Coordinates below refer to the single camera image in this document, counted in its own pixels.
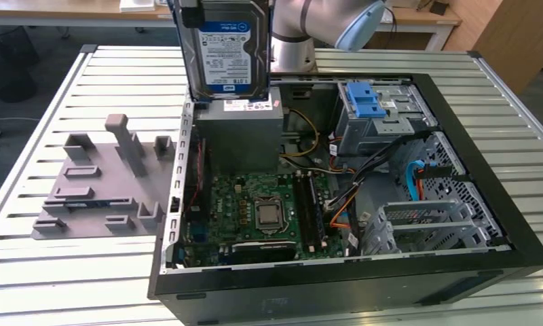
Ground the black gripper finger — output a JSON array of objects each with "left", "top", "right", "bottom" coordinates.
[{"left": 180, "top": 0, "right": 208, "bottom": 29}]

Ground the hard disk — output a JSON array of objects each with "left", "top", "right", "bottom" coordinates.
[{"left": 172, "top": 0, "right": 273, "bottom": 104}]

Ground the power wire with black connector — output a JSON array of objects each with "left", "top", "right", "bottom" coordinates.
[{"left": 414, "top": 164, "right": 471, "bottom": 202}]

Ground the metal disk bay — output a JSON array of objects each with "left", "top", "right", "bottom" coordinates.
[{"left": 374, "top": 199, "right": 502, "bottom": 255}]

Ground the grey power supply unit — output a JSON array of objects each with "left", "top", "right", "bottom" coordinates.
[{"left": 194, "top": 86, "right": 285, "bottom": 174}]

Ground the blue plastic drive latch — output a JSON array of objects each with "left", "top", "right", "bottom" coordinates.
[{"left": 345, "top": 81, "right": 389, "bottom": 119}]

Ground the metal optical drive cage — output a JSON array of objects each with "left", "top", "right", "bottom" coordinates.
[{"left": 334, "top": 81, "right": 438, "bottom": 158}]

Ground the grey parts rack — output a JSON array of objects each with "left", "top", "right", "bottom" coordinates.
[{"left": 29, "top": 114, "right": 180, "bottom": 242}]

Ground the green motherboard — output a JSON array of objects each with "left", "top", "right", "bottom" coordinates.
[{"left": 182, "top": 171, "right": 345, "bottom": 268}]

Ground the CPU socket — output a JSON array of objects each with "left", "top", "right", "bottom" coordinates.
[{"left": 252, "top": 195, "right": 290, "bottom": 235}]

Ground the dark RAM stick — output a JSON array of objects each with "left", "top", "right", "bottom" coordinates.
[
  {"left": 62, "top": 200, "right": 109, "bottom": 209},
  {"left": 308, "top": 173, "right": 329, "bottom": 242}
]

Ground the silver CPU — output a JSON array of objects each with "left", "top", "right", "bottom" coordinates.
[{"left": 256, "top": 204, "right": 285, "bottom": 228}]

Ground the black RAM slot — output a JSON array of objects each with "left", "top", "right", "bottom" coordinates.
[
  {"left": 293, "top": 171, "right": 313, "bottom": 251},
  {"left": 301, "top": 171, "right": 321, "bottom": 251}
]

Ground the wooden cabinet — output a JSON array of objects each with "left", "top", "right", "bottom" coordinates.
[{"left": 443, "top": 0, "right": 543, "bottom": 94}]

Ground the black graphics card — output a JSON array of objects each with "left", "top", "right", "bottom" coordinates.
[{"left": 229, "top": 239, "right": 298, "bottom": 264}]

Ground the black PC case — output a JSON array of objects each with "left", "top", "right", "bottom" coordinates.
[{"left": 146, "top": 71, "right": 543, "bottom": 326}]

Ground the wooden desk white frame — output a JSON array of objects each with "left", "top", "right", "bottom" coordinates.
[
  {"left": 0, "top": 0, "right": 177, "bottom": 35},
  {"left": 370, "top": 5, "right": 462, "bottom": 52}
]

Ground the thin red wire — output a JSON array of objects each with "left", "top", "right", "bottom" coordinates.
[{"left": 190, "top": 137, "right": 209, "bottom": 213}]

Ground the yellow wire bundle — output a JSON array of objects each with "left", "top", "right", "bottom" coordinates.
[{"left": 278, "top": 107, "right": 321, "bottom": 160}]

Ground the flat blue data wire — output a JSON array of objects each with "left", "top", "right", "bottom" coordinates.
[{"left": 406, "top": 160, "right": 429, "bottom": 202}]

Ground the orange wire bundle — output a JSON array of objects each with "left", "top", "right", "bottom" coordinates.
[{"left": 329, "top": 209, "right": 353, "bottom": 229}]

